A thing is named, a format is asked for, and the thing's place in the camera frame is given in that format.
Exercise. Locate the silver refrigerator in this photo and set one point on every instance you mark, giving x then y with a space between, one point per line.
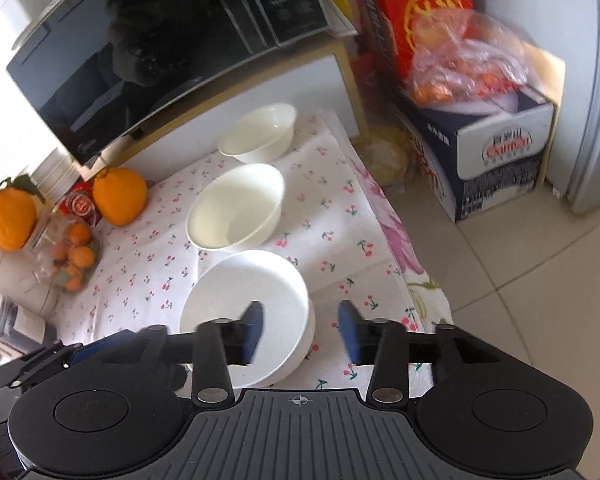
595 110

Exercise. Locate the cherry print tablecloth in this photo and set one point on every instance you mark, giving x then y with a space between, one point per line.
330 230

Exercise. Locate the plastic bag of oranges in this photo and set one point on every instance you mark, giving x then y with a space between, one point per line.
460 65

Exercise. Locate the black microwave oven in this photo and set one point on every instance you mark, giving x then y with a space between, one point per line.
130 50

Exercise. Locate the wooden-edged white shelf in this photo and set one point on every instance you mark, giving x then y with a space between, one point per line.
280 85

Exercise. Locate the cream bowl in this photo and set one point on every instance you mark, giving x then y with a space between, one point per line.
260 130
230 215

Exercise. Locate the large orange with leaves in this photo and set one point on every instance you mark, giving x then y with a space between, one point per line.
10 220

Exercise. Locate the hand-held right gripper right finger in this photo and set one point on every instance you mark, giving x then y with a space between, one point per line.
347 330

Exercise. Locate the white bowl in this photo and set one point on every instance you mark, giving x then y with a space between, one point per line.
220 285

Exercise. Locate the glass jar of small oranges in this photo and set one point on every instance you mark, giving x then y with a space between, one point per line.
75 260

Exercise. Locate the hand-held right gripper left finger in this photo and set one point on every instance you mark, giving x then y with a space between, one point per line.
252 330

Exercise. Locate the plastic jar with dark contents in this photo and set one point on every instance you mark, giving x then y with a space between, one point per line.
25 327

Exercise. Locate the yellow plastic bag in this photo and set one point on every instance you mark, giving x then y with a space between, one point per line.
387 155

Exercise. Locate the pink yellow floral cloth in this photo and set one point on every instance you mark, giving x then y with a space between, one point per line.
405 250

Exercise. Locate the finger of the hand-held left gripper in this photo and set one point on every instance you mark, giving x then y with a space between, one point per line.
105 346

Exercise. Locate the navy and white carton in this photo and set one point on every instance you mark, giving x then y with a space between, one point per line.
500 160

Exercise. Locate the stack of red-print paper cups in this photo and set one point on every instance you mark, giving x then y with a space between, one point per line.
82 205

